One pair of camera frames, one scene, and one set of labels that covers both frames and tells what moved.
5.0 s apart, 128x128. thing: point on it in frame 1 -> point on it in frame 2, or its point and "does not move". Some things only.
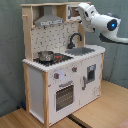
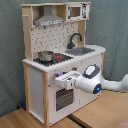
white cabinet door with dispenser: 90,79 does not move
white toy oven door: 63,97 does not move
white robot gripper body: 85,13 -> 68,80
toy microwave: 73,13 does not move
